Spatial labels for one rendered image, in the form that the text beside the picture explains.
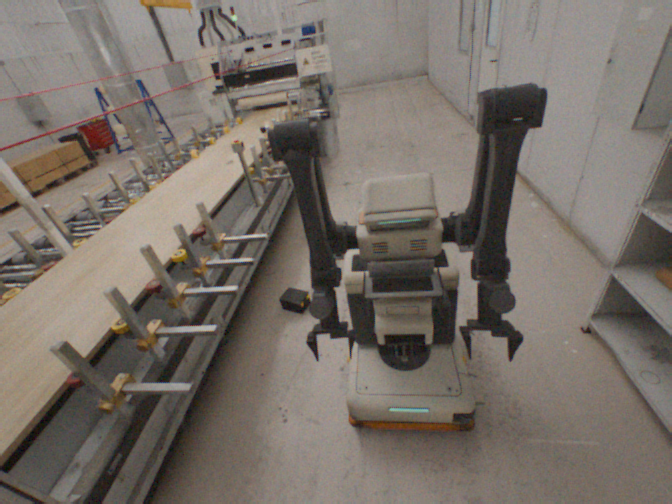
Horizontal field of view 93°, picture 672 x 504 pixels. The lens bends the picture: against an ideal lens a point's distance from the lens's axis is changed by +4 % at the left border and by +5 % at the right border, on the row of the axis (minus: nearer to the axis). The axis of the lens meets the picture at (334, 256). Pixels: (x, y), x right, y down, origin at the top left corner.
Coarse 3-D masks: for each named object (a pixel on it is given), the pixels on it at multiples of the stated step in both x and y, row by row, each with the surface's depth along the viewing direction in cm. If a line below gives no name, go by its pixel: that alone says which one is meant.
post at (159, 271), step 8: (144, 248) 136; (144, 256) 139; (152, 256) 140; (152, 264) 141; (160, 264) 144; (160, 272) 144; (160, 280) 147; (168, 280) 148; (168, 288) 149; (176, 288) 153; (176, 296) 153; (184, 304) 159; (184, 312) 159
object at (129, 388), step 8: (128, 384) 120; (136, 384) 119; (144, 384) 118; (152, 384) 118; (160, 384) 117; (168, 384) 117; (176, 384) 116; (184, 384) 116; (192, 384) 116; (88, 392) 121; (128, 392) 118; (136, 392) 118; (144, 392) 117; (152, 392) 117; (160, 392) 116; (168, 392) 116; (176, 392) 115; (184, 392) 114; (192, 392) 115
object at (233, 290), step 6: (198, 288) 158; (204, 288) 157; (210, 288) 156; (216, 288) 155; (222, 288) 154; (228, 288) 154; (234, 288) 153; (156, 294) 159; (162, 294) 158; (186, 294) 157; (192, 294) 156; (198, 294) 156; (204, 294) 156; (210, 294) 155; (216, 294) 155; (222, 294) 155; (228, 294) 154; (234, 294) 154
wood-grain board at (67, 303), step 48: (192, 192) 254; (96, 240) 210; (144, 240) 198; (48, 288) 170; (96, 288) 162; (144, 288) 156; (0, 336) 143; (48, 336) 137; (96, 336) 132; (0, 384) 119; (48, 384) 115; (0, 432) 102
